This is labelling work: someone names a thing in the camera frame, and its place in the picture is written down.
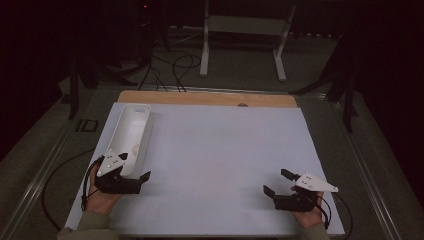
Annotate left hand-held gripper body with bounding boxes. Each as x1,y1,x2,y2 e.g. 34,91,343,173
94,148,143,195

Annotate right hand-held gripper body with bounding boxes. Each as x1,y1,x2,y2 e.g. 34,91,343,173
273,171,340,213

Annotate white plastic bin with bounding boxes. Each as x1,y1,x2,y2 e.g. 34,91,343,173
104,103,154,179

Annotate person's left hand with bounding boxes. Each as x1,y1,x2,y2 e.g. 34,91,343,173
83,164,123,216

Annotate person's right hand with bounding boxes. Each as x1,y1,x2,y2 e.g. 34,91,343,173
290,184,326,229

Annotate white table mat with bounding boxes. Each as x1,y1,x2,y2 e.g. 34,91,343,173
64,102,346,238

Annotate black floor stand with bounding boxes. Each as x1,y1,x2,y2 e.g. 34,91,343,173
289,9,360,134
68,49,138,121

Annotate wooden board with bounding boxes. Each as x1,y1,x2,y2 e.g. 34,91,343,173
117,89,298,109

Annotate dark stand with red light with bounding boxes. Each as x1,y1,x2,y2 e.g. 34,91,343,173
131,0,169,53

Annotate white metal stand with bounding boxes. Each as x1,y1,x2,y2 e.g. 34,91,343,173
199,0,298,83

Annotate black rectangular floor frame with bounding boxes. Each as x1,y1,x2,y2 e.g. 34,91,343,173
75,118,100,133

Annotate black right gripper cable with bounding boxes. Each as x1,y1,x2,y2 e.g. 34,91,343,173
314,191,354,240

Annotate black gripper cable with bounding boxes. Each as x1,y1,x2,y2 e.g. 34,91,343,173
41,149,104,233
314,191,354,240

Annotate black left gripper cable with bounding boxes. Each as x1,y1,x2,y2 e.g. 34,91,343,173
41,149,104,233

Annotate metal frame rail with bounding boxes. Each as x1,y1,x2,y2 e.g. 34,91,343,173
0,87,101,240
328,94,406,240

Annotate black floor cables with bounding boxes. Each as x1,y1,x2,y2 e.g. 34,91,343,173
138,49,203,93

